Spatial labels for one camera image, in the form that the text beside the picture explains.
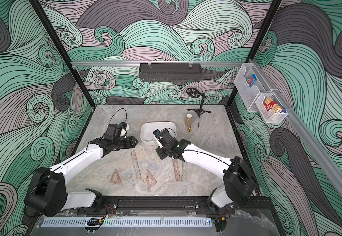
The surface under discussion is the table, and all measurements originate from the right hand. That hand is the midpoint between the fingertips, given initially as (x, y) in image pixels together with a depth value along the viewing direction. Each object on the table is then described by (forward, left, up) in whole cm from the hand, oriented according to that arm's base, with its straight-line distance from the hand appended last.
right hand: (162, 147), depth 83 cm
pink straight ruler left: (-6, +16, -11) cm, 21 cm away
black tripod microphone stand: (+33, -21, +12) cm, 41 cm away
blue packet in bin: (+30, -53, +24) cm, 65 cm away
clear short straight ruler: (-9, -13, -12) cm, 20 cm away
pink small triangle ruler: (-14, +27, -11) cm, 33 cm away
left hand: (+5, +18, 0) cm, 18 cm away
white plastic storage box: (+14, +11, -11) cm, 21 cm away
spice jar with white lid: (+24, -18, -4) cm, 30 cm away
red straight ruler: (-10, -8, -12) cm, 18 cm away
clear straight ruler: (-5, +2, +18) cm, 19 cm away
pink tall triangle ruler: (-15, +7, -11) cm, 20 cm away
